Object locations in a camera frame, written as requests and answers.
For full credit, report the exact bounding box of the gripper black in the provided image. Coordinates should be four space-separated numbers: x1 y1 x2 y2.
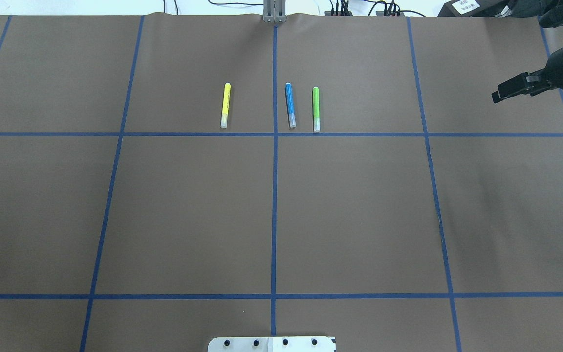
491 47 563 103

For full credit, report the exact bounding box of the blue highlighter pen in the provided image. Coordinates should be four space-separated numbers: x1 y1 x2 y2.
284 82 297 129

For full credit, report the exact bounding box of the black white label box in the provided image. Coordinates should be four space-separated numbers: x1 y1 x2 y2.
437 0 510 17

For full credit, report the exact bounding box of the black power strip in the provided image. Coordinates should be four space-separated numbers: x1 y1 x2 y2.
321 3 405 17

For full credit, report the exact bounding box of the green highlighter pen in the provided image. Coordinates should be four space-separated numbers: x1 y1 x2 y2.
311 86 321 133

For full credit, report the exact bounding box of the yellow highlighter pen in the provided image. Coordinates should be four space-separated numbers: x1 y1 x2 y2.
220 82 232 129

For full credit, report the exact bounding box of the aluminium frame post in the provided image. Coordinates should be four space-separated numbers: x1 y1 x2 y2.
263 0 286 24

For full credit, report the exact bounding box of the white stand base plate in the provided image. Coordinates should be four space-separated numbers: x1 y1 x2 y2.
207 336 337 352

